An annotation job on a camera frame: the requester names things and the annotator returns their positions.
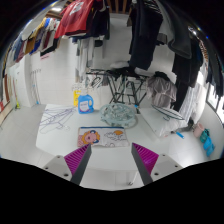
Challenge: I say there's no yellow detergent bottle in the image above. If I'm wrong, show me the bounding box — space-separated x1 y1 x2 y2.
73 90 81 107

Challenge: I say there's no white pillow bag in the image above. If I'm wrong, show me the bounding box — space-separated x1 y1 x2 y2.
140 105 187 137

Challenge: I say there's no cartoon printed towel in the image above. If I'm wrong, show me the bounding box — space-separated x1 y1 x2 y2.
77 127 129 147

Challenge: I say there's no blue detergent bottle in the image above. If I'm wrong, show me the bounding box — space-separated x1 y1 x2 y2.
78 95 94 114

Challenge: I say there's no row of hanging clothes left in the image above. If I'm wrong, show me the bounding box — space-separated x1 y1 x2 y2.
7 18 59 67

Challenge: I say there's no red hanging shirt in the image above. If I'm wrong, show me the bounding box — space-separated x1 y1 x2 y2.
54 0 94 39

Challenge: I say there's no black drying rack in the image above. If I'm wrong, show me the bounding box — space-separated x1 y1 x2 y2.
87 68 147 106

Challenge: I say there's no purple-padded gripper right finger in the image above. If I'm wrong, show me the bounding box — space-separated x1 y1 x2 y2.
131 143 159 185

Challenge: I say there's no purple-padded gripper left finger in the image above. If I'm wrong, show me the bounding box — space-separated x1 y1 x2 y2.
64 144 92 185

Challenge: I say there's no pink slipper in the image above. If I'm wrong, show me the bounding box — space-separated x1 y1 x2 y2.
193 123 204 137

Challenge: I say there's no dark hanging coat right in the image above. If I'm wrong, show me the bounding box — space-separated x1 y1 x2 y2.
159 0 203 111

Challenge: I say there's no grey garment on rack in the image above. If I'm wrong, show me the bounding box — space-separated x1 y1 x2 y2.
146 77 177 108

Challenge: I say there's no pile of wire hangers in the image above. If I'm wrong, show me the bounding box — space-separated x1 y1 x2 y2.
39 106 76 134

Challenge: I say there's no black hanging garment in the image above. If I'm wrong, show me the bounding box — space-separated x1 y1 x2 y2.
129 0 163 70

